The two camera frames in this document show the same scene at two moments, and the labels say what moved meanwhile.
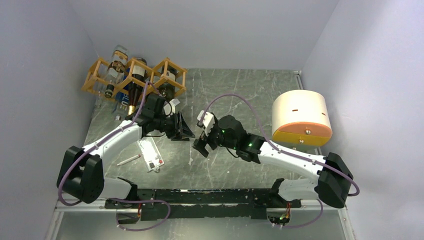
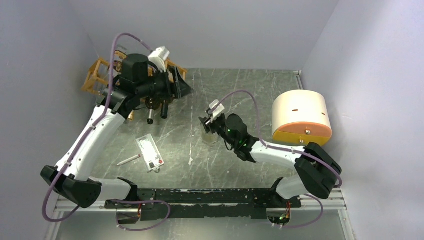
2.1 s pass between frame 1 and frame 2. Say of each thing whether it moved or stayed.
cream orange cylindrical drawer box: stayed
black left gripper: moved
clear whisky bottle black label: stayed
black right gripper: moved
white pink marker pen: stayed
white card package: stayed
